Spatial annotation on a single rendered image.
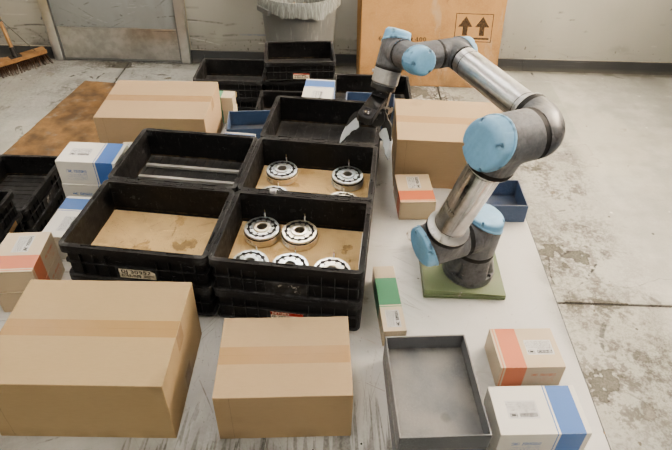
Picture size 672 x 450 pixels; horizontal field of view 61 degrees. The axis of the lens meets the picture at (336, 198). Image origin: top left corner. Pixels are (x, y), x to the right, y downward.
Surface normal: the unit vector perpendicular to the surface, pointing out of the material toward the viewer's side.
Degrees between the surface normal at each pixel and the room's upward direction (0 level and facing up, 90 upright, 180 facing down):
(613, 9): 90
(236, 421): 90
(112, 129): 90
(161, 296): 0
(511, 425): 0
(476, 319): 0
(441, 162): 90
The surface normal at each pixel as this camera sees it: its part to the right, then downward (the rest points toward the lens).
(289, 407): 0.04, 0.61
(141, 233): 0.02, -0.79
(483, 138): -0.87, 0.14
